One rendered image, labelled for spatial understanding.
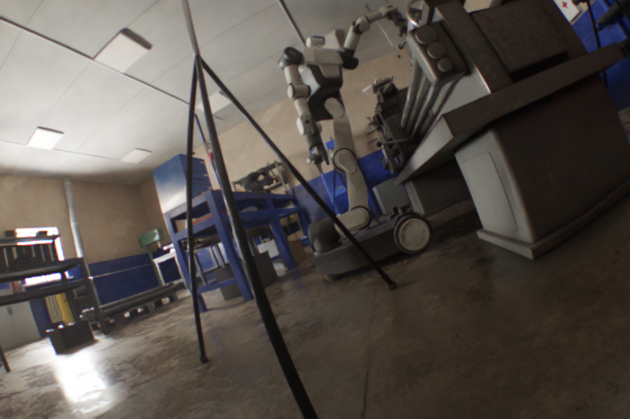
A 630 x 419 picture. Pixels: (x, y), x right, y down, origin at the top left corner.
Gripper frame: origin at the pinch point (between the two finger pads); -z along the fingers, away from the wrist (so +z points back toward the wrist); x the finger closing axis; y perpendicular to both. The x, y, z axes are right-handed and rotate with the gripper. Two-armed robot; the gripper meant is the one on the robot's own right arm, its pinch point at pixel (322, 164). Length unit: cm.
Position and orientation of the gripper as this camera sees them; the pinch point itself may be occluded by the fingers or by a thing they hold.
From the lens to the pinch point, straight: 155.1
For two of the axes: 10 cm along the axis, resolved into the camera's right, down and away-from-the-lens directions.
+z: -3.0, -9.1, 3.0
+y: 8.9, -1.6, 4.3
